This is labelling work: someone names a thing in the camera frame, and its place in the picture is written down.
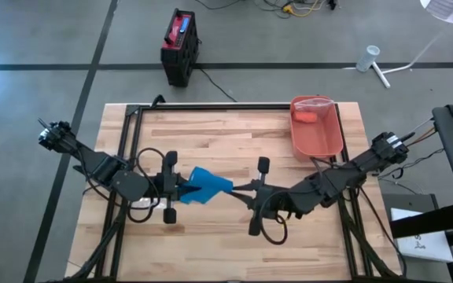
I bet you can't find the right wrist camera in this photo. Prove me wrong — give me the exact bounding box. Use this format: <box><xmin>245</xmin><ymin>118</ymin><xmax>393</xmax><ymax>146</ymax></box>
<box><xmin>265</xmin><ymin>187</ymin><xmax>286</xmax><ymax>215</ymax></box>

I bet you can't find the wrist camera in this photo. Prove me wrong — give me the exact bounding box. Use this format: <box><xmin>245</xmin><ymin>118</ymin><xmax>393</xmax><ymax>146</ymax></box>
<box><xmin>149</xmin><ymin>175</ymin><xmax>167</xmax><ymax>197</ymax></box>
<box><xmin>265</xmin><ymin>187</ymin><xmax>286</xmax><ymax>215</ymax></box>

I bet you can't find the yellow cable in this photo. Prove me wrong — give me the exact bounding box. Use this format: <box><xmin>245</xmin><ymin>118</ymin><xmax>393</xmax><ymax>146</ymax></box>
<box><xmin>282</xmin><ymin>0</ymin><xmax>326</xmax><ymax>19</ymax></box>

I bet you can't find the orange elastic bandage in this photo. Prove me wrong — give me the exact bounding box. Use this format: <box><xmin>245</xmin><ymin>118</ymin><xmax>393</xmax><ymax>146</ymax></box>
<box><xmin>293</xmin><ymin>111</ymin><xmax>318</xmax><ymax>123</ymax></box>

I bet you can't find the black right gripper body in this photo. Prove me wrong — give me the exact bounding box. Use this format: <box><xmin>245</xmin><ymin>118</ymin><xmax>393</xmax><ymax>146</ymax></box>
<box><xmin>248</xmin><ymin>156</ymin><xmax>273</xmax><ymax>237</ymax></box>

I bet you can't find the blue elastic bandage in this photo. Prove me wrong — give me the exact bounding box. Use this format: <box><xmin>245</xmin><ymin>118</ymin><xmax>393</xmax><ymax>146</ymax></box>
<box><xmin>179</xmin><ymin>166</ymin><xmax>234</xmax><ymax>205</ymax></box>

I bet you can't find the black camera cable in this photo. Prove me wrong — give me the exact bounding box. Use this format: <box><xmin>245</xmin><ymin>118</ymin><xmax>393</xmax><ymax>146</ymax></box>
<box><xmin>126</xmin><ymin>147</ymin><xmax>164</xmax><ymax>224</ymax></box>
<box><xmin>258</xmin><ymin>188</ymin><xmax>289</xmax><ymax>245</ymax></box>

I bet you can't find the white floor stand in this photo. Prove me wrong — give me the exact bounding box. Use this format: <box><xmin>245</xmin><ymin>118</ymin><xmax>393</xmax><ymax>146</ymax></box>
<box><xmin>342</xmin><ymin>21</ymin><xmax>451</xmax><ymax>89</ymax></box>

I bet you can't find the black floor cable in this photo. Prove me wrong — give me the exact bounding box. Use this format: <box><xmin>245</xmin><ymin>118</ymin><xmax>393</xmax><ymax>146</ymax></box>
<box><xmin>197</xmin><ymin>65</ymin><xmax>238</xmax><ymax>103</ymax></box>

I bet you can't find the white paper sheet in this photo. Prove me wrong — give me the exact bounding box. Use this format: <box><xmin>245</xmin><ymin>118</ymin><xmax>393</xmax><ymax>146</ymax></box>
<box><xmin>390</xmin><ymin>207</ymin><xmax>453</xmax><ymax>263</ymax></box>

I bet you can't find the orange plastic bin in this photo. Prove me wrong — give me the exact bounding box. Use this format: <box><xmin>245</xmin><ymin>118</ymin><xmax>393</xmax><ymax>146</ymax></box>
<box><xmin>289</xmin><ymin>95</ymin><xmax>345</xmax><ymax>162</ymax></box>

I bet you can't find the black left camera cable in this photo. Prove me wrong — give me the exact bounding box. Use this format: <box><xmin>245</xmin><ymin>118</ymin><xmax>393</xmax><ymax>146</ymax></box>
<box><xmin>126</xmin><ymin>147</ymin><xmax>164</xmax><ymax>224</ymax></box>

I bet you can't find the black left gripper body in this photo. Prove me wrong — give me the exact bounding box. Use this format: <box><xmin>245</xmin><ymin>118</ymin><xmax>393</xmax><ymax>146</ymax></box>
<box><xmin>158</xmin><ymin>150</ymin><xmax>180</xmax><ymax>225</ymax></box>

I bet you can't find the white round object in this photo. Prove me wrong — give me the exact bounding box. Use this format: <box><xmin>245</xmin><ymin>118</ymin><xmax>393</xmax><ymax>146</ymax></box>
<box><xmin>419</xmin><ymin>0</ymin><xmax>453</xmax><ymax>25</ymax></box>

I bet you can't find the black right camera cable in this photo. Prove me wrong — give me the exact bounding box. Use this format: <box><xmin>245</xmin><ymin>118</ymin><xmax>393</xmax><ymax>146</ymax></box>
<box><xmin>258</xmin><ymin>188</ymin><xmax>289</xmax><ymax>245</ymax></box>

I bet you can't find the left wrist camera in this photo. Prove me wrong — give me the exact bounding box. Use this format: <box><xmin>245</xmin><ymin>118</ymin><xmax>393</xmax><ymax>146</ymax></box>
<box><xmin>149</xmin><ymin>175</ymin><xmax>167</xmax><ymax>197</ymax></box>

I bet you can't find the red and black battery box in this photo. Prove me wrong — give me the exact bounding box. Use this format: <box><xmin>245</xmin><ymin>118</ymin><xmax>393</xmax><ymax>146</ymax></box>
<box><xmin>160</xmin><ymin>8</ymin><xmax>201</xmax><ymax>88</ymax></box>

